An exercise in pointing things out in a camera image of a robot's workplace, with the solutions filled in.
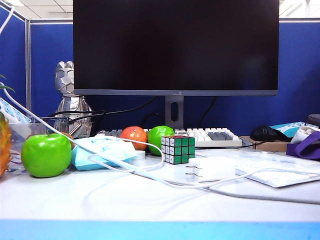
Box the short black monitor cable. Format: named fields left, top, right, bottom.
left=198, top=96, right=217, bottom=129

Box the looped black cable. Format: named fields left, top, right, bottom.
left=141, top=112, right=165, bottom=129

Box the thin black mouse cable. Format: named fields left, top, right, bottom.
left=241, top=140, right=266, bottom=147

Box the thick white cable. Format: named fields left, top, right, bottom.
left=0, top=81, right=320, bottom=205

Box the orange round fruit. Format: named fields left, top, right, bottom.
left=119, top=126, right=148, bottom=151

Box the thin white charging cable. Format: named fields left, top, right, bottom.
left=82, top=138, right=320, bottom=221

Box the brown kiwi fruit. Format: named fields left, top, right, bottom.
left=61, top=131, right=76, bottom=150

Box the green plant leaf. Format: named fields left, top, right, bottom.
left=0, top=74, right=15, bottom=93

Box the light blue wet wipes pack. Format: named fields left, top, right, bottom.
left=70, top=136, right=138, bottom=172

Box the white hanging cable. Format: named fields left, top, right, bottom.
left=0, top=5, right=15, bottom=35

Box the brown cardboard pad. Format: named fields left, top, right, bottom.
left=239, top=135, right=292, bottom=153

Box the orange spiky fake fruit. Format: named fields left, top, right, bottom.
left=0, top=112, right=13, bottom=178

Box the white charging adapter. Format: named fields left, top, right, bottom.
left=184, top=156, right=236, bottom=183

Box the clear plastic document sleeve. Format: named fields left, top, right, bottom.
left=194, top=148, right=320, bottom=188

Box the blue office partition panel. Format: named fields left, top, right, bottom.
left=0, top=5, right=27, bottom=111
left=29, top=18, right=320, bottom=137

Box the black computer mouse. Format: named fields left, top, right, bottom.
left=249, top=125, right=279, bottom=142

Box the small green apple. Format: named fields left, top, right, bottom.
left=147, top=125, right=175, bottom=156

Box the silver robot figurine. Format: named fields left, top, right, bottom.
left=53, top=60, right=94, bottom=139

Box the clear acrylic organizer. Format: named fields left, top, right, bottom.
left=6, top=115, right=70, bottom=173

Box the blue white blister pack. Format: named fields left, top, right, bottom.
left=0, top=97, right=32, bottom=125

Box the teal white patterned package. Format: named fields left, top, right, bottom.
left=269, top=121, right=313, bottom=138

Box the small white round lid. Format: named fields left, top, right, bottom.
left=131, top=149, right=147, bottom=161

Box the grey monitor stand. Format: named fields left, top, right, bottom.
left=164, top=95, right=185, bottom=130

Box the large green apple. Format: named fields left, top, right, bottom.
left=20, top=129, right=73, bottom=179

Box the white grey keyboard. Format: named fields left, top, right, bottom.
left=96, top=126, right=243, bottom=148

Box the grey partition post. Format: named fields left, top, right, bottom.
left=24, top=18, right=32, bottom=118

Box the long black power cable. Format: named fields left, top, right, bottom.
left=47, top=96, right=158, bottom=124

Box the rubiks cube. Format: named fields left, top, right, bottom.
left=160, top=135, right=196, bottom=165

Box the black computer monitor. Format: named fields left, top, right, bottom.
left=72, top=0, right=280, bottom=97

